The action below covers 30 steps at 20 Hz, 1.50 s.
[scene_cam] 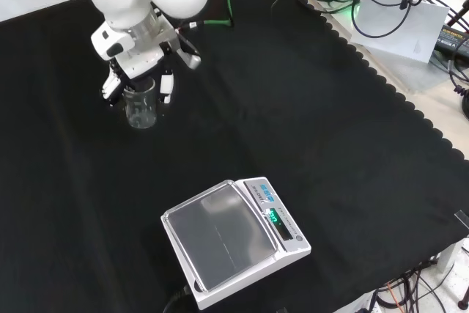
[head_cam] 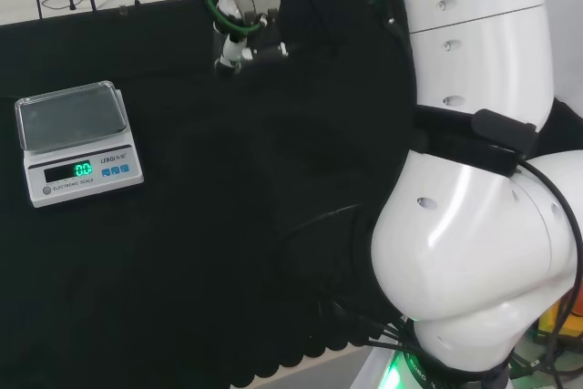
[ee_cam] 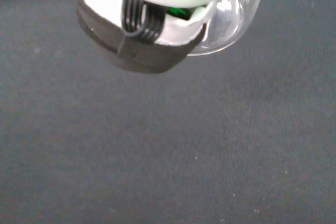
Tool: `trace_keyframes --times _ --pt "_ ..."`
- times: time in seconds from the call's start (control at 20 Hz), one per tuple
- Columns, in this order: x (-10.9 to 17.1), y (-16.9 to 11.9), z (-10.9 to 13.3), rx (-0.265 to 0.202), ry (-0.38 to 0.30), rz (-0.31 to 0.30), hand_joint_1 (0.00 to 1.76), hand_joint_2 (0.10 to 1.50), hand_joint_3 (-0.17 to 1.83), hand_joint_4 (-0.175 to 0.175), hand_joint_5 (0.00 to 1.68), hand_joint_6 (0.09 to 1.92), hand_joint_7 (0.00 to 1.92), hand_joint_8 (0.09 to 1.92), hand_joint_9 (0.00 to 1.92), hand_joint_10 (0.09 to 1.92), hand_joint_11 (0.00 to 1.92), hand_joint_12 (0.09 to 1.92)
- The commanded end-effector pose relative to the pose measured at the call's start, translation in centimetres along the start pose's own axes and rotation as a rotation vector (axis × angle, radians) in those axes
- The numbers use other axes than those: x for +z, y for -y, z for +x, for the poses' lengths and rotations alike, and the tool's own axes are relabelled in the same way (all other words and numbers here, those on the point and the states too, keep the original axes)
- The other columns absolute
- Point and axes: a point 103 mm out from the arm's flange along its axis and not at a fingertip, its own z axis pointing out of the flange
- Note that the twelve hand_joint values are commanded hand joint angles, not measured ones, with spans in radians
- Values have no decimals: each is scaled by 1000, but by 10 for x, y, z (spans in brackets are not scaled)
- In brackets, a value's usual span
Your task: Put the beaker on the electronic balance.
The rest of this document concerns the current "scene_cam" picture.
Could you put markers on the black scalloped bench cloth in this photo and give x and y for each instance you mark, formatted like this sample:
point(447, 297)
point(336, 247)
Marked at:
point(227, 137)

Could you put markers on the pale white board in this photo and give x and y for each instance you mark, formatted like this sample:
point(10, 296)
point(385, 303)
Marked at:
point(399, 27)

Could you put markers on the white electronic balance steel pan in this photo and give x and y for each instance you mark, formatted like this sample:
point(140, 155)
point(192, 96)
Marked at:
point(234, 239)

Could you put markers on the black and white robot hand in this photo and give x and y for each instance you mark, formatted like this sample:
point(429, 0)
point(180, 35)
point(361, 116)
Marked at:
point(141, 60)

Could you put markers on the black power adapter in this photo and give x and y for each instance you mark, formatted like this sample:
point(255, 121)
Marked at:
point(451, 42)

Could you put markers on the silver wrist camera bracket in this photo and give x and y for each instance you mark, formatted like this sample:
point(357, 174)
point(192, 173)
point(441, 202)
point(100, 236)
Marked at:
point(185, 51)

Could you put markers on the clear glass beaker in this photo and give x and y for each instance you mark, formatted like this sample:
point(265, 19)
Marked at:
point(141, 106)

